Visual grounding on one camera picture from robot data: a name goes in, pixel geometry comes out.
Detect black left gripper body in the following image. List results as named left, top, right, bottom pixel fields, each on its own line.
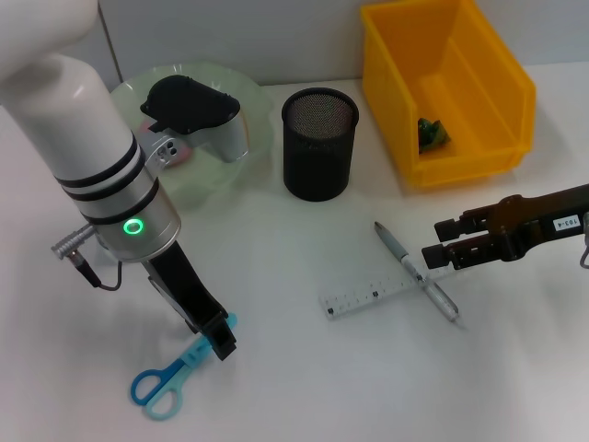
left=140, top=241, right=221, bottom=327

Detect grey white pen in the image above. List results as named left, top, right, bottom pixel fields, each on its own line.
left=374, top=220, right=460, bottom=328

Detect blue plastic scissors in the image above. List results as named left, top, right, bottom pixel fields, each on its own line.
left=130, top=312, right=240, bottom=421

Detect green glass fruit bowl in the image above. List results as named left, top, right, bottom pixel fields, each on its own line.
left=108, top=63, right=275, bottom=211

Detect clear plastic ruler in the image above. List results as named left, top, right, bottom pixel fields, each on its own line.
left=319, top=264, right=466, bottom=322

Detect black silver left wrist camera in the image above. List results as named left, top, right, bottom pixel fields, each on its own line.
left=139, top=75, right=250, bottom=163

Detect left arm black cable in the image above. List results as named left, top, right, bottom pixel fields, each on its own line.
left=50, top=225, right=123, bottom=292

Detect pink toy peach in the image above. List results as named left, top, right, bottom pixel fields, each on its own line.
left=137, top=122, right=194, bottom=169

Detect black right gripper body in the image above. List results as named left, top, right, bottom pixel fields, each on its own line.
left=489, top=182, right=589, bottom=271

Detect black mesh pen cup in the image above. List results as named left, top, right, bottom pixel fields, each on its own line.
left=281, top=87, right=361, bottom=203

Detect green plastic wrapper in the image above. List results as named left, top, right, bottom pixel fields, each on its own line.
left=416, top=117, right=453, bottom=153

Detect yellow plastic bin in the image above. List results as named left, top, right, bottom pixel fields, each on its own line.
left=360, top=0, right=538, bottom=190

